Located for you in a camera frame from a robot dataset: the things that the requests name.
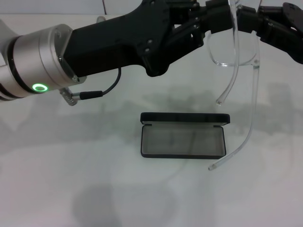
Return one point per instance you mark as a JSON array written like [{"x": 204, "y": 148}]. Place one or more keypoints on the black glasses case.
[{"x": 182, "y": 142}]

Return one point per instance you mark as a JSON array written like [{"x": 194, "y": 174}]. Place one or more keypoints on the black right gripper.
[{"x": 294, "y": 16}]

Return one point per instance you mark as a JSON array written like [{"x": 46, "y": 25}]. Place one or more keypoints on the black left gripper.
[{"x": 118, "y": 45}]

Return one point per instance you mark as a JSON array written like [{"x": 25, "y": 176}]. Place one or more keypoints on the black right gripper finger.
[
  {"x": 217, "y": 7},
  {"x": 217, "y": 23}
]

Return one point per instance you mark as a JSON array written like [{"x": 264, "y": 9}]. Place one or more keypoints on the clear transparent glasses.
[{"x": 234, "y": 42}]

